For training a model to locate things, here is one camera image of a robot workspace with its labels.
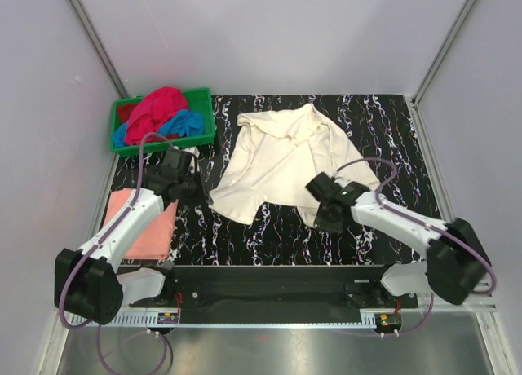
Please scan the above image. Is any cream white t shirt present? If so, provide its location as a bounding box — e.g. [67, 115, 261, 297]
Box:
[210, 104, 380, 227]

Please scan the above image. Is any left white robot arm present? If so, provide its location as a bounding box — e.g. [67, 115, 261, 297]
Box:
[54, 162, 210, 329]

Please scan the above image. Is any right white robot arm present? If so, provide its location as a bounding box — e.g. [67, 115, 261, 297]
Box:
[308, 185, 491, 307]

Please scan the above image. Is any blue t shirt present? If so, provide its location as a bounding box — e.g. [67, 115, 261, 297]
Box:
[111, 109, 205, 148]

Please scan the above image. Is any folded pink t shirt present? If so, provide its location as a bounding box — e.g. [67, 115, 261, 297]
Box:
[104, 188, 179, 261]

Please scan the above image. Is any magenta pink t shirt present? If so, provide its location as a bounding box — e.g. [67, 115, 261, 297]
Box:
[124, 86, 188, 145]

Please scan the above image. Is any dark red t shirt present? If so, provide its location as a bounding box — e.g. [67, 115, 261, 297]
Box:
[117, 103, 139, 124]

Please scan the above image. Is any green plastic bin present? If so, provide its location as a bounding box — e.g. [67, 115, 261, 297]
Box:
[109, 87, 215, 157]

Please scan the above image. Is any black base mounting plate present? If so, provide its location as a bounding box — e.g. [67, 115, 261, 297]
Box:
[136, 266, 418, 326]

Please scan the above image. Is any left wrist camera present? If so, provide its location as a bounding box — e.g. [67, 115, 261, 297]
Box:
[161, 147, 200, 174]

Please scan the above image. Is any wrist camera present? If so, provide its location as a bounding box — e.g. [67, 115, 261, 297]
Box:
[306, 172, 369, 205]
[161, 147, 200, 174]

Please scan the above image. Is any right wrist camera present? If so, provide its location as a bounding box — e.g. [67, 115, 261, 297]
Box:
[306, 172, 369, 205]

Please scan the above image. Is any grey slotted cable duct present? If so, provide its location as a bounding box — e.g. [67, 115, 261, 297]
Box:
[69, 309, 384, 329]

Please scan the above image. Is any left aluminium frame post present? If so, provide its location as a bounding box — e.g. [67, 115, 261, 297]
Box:
[66, 0, 131, 99]

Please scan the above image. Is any aluminium frame post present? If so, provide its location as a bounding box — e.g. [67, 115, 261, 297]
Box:
[411, 0, 479, 107]
[66, 0, 131, 99]

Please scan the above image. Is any right aluminium frame post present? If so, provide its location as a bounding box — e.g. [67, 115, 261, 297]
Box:
[411, 0, 479, 107]

